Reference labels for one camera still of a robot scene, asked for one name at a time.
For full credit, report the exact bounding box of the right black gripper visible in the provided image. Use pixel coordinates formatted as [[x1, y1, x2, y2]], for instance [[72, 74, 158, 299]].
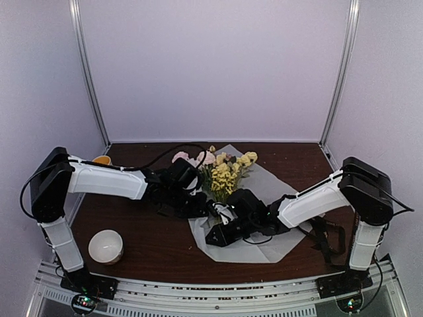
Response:
[[205, 215, 258, 247]]

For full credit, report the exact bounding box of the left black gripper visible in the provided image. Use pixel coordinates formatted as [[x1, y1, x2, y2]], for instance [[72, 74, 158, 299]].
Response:
[[165, 185, 209, 219]]

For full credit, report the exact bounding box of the pink flower stem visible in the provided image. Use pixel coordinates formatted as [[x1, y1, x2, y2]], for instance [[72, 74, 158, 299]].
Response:
[[172, 151, 190, 163]]

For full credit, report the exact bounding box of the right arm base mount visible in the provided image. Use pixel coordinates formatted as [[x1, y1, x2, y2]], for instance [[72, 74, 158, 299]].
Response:
[[316, 272, 373, 299]]

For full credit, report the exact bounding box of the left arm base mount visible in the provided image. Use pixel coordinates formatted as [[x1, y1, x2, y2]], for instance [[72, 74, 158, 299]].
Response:
[[60, 275, 118, 300]]

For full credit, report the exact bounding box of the black ribbon strap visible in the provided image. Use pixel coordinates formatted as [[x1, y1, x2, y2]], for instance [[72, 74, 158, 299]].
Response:
[[307, 211, 361, 267]]

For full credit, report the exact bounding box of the yellow blossom stem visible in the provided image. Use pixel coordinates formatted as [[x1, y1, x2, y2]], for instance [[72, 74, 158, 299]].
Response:
[[214, 152, 258, 181]]

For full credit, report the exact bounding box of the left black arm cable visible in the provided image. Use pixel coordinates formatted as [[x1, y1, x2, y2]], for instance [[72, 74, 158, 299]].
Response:
[[19, 145, 212, 219]]

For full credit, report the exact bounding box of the pink rose stem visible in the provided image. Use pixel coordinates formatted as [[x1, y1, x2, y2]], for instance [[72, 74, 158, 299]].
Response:
[[196, 145, 216, 192]]

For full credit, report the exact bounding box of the yellow patterned cup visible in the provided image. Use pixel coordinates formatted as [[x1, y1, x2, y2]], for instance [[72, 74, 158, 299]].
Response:
[[92, 155, 112, 165]]

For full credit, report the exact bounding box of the left aluminium frame post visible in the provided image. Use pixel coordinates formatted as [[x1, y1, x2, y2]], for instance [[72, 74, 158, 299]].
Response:
[[69, 0, 111, 148]]

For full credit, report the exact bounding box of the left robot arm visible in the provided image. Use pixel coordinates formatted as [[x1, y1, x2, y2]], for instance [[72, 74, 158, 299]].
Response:
[[21, 147, 208, 293]]

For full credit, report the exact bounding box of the aluminium frame post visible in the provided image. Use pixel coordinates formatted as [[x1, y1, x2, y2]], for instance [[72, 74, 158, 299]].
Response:
[[69, 0, 111, 148], [319, 0, 360, 148]]

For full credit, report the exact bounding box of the plain white bowl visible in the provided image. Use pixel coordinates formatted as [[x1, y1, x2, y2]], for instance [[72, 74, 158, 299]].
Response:
[[88, 229, 124, 265]]

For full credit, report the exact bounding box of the small yellow flower sprig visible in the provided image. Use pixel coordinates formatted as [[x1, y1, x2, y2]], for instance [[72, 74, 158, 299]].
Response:
[[211, 162, 240, 203]]

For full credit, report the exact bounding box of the right aluminium frame post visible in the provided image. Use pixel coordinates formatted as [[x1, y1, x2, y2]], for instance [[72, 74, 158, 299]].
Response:
[[319, 0, 360, 148]]

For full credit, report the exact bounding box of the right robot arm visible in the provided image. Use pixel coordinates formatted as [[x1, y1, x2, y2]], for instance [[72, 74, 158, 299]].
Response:
[[206, 157, 413, 292]]

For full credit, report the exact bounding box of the aluminium front rail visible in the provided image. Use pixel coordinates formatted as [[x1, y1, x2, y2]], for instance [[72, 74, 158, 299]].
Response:
[[24, 260, 410, 316]]

